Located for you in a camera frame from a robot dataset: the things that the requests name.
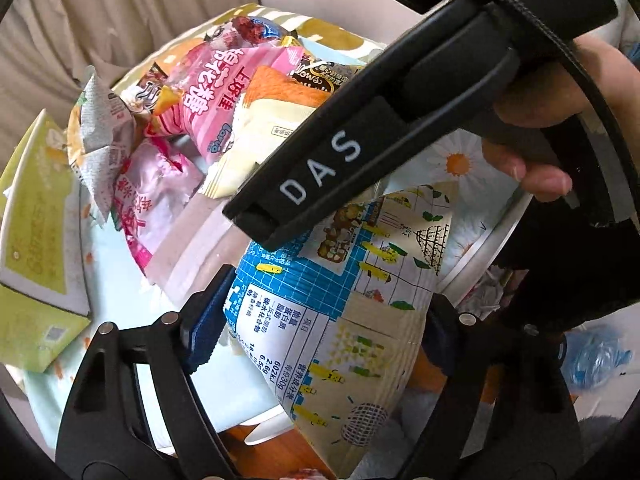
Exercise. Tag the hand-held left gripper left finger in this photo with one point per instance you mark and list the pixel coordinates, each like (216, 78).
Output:
(207, 320)

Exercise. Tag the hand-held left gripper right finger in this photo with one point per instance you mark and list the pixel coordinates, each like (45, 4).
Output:
(436, 330)

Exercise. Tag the white blue illustrated snack bag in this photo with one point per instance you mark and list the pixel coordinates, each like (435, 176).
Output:
(350, 310)

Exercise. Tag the green cardboard box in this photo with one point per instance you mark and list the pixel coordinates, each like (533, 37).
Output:
(35, 220)

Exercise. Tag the person's right hand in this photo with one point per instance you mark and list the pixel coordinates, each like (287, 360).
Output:
(545, 95)

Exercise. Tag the crumpled white paper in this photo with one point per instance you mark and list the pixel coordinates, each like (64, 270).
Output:
(490, 287)

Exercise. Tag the brown chocolate snack packet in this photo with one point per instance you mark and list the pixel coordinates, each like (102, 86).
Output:
(325, 77)

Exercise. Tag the green striped flower pillow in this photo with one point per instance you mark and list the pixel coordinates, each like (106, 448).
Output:
(340, 35)

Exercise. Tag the light blue daisy bedsheet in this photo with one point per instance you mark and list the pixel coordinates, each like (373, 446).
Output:
(465, 165)

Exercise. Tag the cream orange snack packet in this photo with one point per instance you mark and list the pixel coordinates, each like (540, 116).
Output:
(260, 125)

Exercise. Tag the blue plastic bag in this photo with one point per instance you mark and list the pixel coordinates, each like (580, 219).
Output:
(595, 355)

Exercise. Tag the red bean print packet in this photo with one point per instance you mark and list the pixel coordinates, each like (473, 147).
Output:
(245, 30)

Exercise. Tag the pink marshmallow bag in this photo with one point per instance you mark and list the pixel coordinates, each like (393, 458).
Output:
(215, 95)

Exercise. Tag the grey white crumpled packet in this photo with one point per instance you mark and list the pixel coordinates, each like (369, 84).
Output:
(100, 130)

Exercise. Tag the white brown cartoon snack packet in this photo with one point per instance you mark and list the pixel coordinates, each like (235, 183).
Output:
(145, 90)

